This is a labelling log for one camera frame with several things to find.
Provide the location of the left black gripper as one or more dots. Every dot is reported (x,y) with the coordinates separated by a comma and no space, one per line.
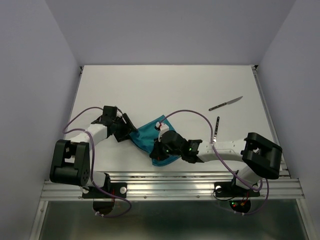
(128,127)

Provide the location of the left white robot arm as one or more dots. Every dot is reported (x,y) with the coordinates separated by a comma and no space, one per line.
(72,158)

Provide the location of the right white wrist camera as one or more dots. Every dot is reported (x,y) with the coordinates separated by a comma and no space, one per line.
(162,128)

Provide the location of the aluminium rail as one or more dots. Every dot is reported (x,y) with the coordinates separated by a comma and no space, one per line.
(284,171)
(183,186)

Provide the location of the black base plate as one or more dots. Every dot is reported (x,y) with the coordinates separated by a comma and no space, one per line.
(118,189)
(227,189)

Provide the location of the metal knife black handle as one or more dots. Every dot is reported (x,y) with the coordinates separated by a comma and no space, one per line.
(225,103)

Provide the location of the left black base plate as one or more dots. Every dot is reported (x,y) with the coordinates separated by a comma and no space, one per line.
(118,189)

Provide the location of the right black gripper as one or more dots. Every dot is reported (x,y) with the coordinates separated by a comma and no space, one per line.
(156,152)

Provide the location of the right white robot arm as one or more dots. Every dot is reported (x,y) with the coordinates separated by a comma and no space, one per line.
(249,160)

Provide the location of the aluminium front rail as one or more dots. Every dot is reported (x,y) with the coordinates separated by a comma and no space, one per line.
(183,186)

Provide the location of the aluminium right side rail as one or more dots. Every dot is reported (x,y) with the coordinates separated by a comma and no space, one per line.
(284,171)

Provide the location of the metal fork black handle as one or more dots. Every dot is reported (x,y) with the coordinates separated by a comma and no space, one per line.
(216,129)

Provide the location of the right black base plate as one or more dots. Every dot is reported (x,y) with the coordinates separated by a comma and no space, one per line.
(227,189)

